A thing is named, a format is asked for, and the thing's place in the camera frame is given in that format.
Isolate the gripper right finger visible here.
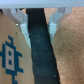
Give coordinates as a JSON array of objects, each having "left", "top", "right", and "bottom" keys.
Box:
[{"left": 47, "top": 6, "right": 73, "bottom": 42}]

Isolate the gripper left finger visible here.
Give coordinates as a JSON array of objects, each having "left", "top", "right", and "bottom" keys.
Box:
[{"left": 1, "top": 8, "right": 33, "bottom": 50}]

